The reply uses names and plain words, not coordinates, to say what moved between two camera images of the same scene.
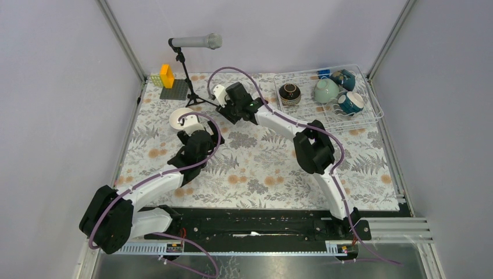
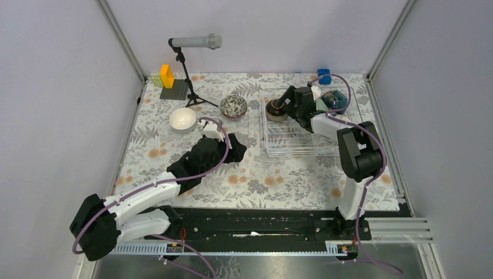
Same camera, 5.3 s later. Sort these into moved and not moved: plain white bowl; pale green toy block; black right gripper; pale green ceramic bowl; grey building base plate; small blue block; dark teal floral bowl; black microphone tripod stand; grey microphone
Moved: black right gripper; dark teal floral bowl; pale green ceramic bowl
Not moved: pale green toy block; grey microphone; black microphone tripod stand; grey building base plate; plain white bowl; small blue block
